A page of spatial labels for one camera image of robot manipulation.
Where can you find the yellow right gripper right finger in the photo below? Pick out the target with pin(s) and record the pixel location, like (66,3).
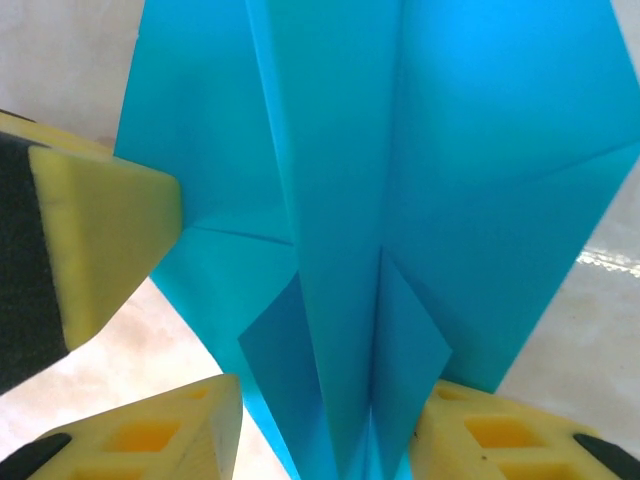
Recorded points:
(440,445)

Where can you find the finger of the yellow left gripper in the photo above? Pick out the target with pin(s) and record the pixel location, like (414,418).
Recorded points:
(110,240)

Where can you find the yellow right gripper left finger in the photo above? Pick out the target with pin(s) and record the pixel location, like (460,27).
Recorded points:
(210,430)

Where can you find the blue square paper sheet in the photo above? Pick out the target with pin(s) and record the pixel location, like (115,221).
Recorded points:
(340,175)

